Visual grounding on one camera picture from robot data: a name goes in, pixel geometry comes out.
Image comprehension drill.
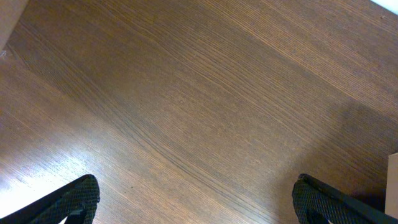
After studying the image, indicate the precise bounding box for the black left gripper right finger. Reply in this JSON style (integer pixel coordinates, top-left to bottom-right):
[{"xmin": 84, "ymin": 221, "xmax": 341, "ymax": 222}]
[{"xmin": 292, "ymin": 174, "xmax": 397, "ymax": 224}]

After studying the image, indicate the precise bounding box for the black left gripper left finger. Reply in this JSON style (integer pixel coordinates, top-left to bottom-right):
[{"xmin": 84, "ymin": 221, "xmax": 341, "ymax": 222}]
[{"xmin": 1, "ymin": 174, "xmax": 100, "ymax": 224}]

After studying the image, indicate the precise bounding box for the brown cardboard box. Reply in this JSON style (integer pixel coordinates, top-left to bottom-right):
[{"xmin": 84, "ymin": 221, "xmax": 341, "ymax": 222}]
[{"xmin": 0, "ymin": 0, "xmax": 398, "ymax": 219}]

